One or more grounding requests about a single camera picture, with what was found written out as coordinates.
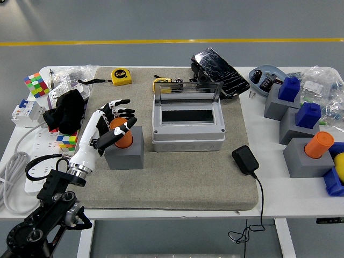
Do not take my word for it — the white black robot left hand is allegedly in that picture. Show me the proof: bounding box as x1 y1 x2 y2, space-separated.
67 98 138 174

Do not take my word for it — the orange cylinder battery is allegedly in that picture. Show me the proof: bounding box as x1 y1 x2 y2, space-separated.
304 131 335 159
109 118 134 149

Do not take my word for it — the smoky transparent box lid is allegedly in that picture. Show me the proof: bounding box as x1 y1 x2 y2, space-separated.
153 81 225 103

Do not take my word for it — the grey electrical junction box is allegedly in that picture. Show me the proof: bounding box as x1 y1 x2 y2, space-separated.
151 94 226 153

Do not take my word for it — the blue square battery block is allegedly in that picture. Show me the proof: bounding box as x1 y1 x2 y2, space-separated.
278 77 301 102
295 102 322 129

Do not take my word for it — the bright magic cube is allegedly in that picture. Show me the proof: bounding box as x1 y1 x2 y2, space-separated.
56 130 80 153

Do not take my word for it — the black cloth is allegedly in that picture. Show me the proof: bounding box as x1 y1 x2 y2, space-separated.
42 89 88 134

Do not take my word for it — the grey block with round hole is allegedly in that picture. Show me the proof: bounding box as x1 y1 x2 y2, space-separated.
104 126 145 170

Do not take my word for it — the white power strip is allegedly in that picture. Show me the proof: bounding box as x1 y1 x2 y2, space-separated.
24 126 81 194

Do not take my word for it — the white circuit breaker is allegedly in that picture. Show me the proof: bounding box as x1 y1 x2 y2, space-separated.
11 98 47 128

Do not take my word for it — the clear plastic bag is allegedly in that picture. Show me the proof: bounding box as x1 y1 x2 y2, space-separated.
47 64 101 101

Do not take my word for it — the large yellow tape measure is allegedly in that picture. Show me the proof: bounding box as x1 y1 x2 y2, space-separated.
111 68 133 87

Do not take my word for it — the pastel magic cube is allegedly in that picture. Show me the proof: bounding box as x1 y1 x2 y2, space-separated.
23 72 51 99

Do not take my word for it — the small yellow tape measure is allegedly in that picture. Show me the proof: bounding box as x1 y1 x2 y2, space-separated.
153 77 173 94

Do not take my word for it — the grey-brown mat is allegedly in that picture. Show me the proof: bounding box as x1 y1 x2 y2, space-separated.
70 66 259 212

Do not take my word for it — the white table leg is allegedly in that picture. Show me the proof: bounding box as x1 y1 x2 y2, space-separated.
274 218 296 258
76 219 95 258

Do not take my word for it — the black panel stand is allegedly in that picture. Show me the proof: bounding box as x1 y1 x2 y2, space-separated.
189 61 216 92

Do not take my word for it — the cracked black panel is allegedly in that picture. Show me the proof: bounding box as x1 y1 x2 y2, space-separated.
191 47 250 98

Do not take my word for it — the black power adapter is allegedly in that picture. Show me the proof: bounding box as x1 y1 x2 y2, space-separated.
231 145 260 175

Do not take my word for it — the grey holder block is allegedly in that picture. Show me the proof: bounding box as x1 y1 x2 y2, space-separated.
263 84 302 121
282 137 335 178
279 107 320 146

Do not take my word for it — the blue-grey tray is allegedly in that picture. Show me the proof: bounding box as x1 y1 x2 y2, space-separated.
248 64 288 97

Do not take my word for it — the clear bag of parts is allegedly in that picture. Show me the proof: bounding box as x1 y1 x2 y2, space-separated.
289 65 344 127

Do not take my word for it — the blue plastic bin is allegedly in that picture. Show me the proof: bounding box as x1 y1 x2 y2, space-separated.
322 142 344 197

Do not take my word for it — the yellow ball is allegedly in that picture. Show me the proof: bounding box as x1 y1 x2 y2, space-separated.
333 153 344 186

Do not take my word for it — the black table control panel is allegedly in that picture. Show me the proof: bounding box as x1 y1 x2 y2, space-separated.
316 218 344 225

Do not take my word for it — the white power cable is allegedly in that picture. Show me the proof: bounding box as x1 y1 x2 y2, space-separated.
0 120 47 216

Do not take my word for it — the black adapter cord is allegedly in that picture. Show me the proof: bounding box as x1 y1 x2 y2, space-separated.
227 171 267 245

